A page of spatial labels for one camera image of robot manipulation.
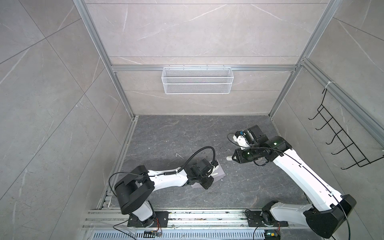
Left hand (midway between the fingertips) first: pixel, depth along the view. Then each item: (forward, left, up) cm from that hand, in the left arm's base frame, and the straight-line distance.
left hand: (212, 178), depth 83 cm
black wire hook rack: (-5, -56, +30) cm, 64 cm away
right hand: (+5, -10, +16) cm, 20 cm away
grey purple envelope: (+2, -3, -4) cm, 6 cm away
